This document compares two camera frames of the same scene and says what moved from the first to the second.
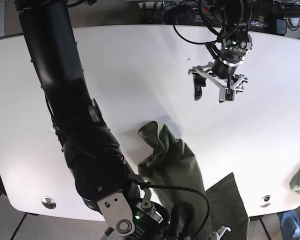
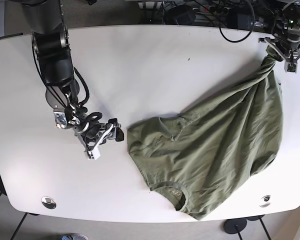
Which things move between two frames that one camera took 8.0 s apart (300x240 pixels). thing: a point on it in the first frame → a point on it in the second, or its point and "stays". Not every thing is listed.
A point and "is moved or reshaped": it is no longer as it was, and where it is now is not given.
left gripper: [146, 220] → [93, 133]
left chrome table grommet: [48, 202] stays
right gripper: [221, 71] → [291, 38]
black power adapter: [182, 14] stays
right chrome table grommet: [265, 201] stays
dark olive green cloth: [170, 170] is moved or reshaped
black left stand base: [0, 185] stays
